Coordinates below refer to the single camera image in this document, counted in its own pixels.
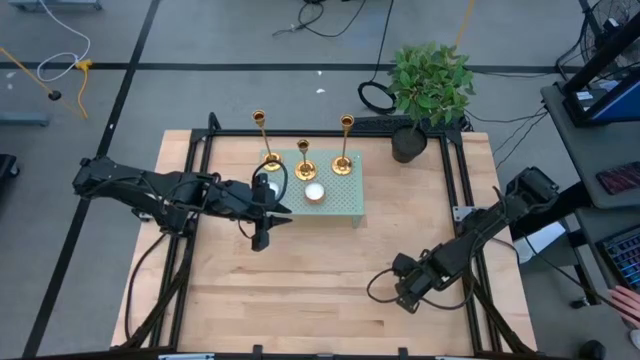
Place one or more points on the black mesh panel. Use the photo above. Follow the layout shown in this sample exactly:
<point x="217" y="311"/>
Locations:
<point x="375" y="123"/>

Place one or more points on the black aluminium table frame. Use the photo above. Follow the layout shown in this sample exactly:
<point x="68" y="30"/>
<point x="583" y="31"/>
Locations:
<point x="450" y="190"/>

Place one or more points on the backlit keyboard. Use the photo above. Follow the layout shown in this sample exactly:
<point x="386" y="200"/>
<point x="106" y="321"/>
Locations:
<point x="625" y="257"/>

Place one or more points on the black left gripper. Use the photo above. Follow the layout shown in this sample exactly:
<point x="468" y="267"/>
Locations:
<point x="260" y="200"/>

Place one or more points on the black plant pot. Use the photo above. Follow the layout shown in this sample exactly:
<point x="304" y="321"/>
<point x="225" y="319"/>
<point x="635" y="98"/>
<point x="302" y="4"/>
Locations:
<point x="408" y="145"/>

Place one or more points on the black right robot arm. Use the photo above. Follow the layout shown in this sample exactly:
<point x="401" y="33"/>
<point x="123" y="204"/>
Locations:
<point x="480" y="235"/>

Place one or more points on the green perforated metal shelf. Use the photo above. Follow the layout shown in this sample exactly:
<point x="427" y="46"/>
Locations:
<point x="345" y="200"/>

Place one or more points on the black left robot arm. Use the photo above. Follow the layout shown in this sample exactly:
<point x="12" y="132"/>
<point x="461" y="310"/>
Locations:
<point x="150" y="187"/>

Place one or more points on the grey side desk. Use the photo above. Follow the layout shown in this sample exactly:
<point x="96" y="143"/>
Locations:
<point x="585" y="150"/>

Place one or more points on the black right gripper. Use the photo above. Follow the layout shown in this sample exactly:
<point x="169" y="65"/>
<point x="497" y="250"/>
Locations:
<point x="415" y="280"/>

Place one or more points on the black floor fan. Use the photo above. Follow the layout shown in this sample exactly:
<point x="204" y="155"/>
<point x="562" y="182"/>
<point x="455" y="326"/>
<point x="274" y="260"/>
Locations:
<point x="617" y="22"/>

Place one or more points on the green leafy plant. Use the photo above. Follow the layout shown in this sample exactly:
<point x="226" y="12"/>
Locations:
<point x="430" y="82"/>

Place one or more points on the tall gold candlestick holder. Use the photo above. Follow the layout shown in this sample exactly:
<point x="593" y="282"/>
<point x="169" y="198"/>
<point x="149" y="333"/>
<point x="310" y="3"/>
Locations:
<point x="272" y="161"/>
<point x="342" y="165"/>

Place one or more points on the blue screen laptop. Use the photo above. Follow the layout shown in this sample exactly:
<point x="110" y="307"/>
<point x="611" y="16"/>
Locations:
<point x="617" y="102"/>

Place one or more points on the short gold candlestick holder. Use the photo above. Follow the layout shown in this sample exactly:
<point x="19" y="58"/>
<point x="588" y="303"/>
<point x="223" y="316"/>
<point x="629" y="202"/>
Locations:
<point x="305" y="171"/>

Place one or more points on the black computer mouse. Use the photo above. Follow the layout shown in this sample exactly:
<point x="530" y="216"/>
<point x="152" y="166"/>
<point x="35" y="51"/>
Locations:
<point x="592" y="350"/>

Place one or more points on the white tealight candle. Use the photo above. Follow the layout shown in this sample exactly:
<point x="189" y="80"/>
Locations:
<point x="315" y="193"/>

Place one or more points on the silver metal bracket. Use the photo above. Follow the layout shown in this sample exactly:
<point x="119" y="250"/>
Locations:
<point x="462" y="212"/>

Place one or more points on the person's hand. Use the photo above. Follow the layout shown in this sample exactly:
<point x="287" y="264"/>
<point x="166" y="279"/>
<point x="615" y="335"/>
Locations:
<point x="626" y="302"/>

